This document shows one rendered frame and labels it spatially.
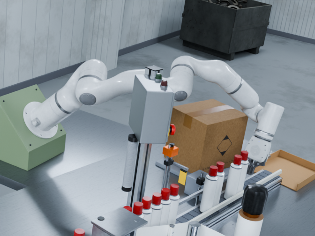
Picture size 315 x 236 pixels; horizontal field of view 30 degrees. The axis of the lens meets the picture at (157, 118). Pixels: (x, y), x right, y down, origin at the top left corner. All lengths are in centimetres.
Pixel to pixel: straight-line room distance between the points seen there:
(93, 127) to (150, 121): 129
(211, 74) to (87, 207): 74
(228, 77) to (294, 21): 790
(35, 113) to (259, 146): 101
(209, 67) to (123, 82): 37
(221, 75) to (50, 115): 79
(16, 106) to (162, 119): 97
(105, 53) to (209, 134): 420
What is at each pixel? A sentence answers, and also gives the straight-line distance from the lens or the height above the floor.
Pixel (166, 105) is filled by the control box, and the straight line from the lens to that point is 193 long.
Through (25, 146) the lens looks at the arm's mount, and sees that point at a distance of 266.
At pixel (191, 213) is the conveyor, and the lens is 242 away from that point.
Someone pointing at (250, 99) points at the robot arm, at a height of 131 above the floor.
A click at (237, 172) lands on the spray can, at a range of 251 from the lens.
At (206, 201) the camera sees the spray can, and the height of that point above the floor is 94.
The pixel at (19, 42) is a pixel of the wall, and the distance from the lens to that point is 590.
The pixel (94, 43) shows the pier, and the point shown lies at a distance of 686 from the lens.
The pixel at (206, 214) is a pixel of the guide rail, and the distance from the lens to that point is 237.
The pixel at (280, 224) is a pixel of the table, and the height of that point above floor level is 83.
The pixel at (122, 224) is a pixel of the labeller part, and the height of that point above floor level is 114.
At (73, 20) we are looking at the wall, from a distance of 656.
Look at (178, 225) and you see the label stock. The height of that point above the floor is 106.
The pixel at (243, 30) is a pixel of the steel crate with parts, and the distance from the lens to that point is 826.
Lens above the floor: 209
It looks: 21 degrees down
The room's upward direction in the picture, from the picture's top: 9 degrees clockwise
